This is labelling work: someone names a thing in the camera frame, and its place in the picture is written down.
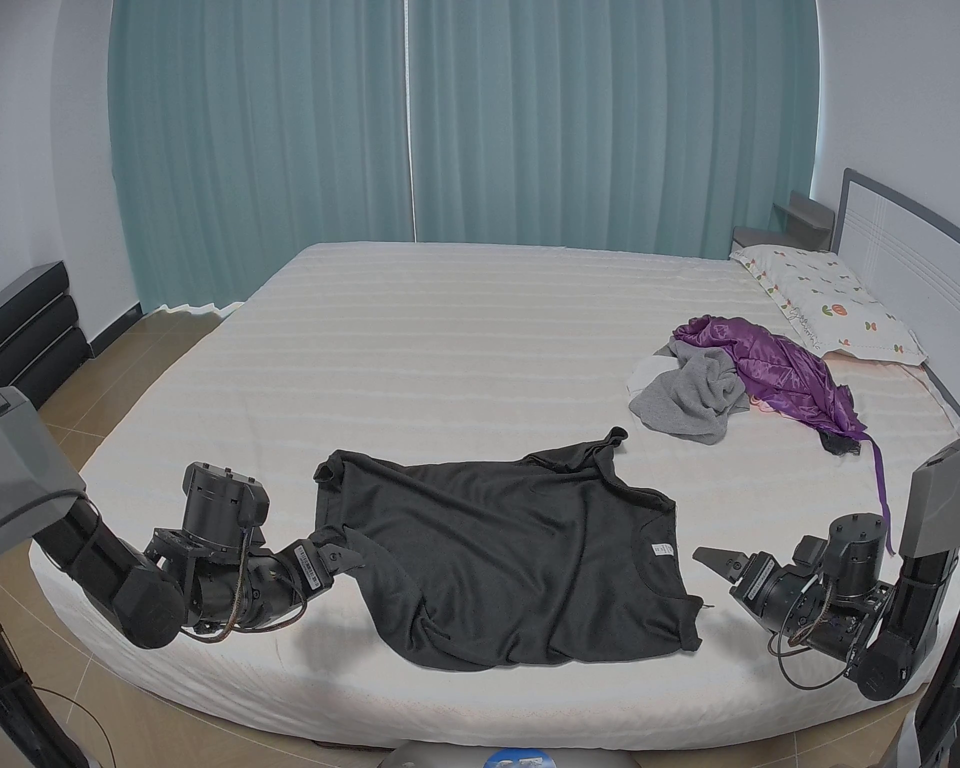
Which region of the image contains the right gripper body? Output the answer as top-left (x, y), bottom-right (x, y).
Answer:
top-left (731, 552), bottom-right (809, 628)

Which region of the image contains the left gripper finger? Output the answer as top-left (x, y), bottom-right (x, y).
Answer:
top-left (316, 531), bottom-right (363, 579)

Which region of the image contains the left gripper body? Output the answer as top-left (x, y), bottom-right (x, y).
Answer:
top-left (255, 536), bottom-right (340, 622)

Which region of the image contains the black T-shirt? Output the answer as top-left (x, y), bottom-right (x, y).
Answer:
top-left (311, 426), bottom-right (706, 671)

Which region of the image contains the bed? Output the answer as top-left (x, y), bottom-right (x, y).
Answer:
top-left (28, 166), bottom-right (960, 751)

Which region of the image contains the grey garment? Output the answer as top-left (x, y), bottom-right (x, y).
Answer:
top-left (628, 341), bottom-right (751, 445)

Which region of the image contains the purple satin garment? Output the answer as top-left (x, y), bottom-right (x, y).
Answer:
top-left (671, 315), bottom-right (897, 558)

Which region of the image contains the white garment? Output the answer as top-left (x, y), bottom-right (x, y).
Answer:
top-left (626, 354), bottom-right (680, 399)

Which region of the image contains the white printed pillow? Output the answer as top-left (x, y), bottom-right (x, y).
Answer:
top-left (731, 243), bottom-right (929, 367)

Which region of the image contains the black chest of drawers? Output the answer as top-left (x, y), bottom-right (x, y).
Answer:
top-left (0, 261), bottom-right (93, 410)

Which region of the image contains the grey bedside table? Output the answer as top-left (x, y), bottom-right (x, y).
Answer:
top-left (731, 189), bottom-right (835, 260)

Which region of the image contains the blue-green curtain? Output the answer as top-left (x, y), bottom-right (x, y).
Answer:
top-left (108, 0), bottom-right (414, 312)
top-left (408, 0), bottom-right (822, 260)

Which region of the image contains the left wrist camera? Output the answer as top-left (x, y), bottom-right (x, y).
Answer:
top-left (238, 478), bottom-right (271, 528)

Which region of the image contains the black cable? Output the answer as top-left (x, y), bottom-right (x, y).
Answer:
top-left (30, 688), bottom-right (102, 768)
top-left (768, 633), bottom-right (860, 691)

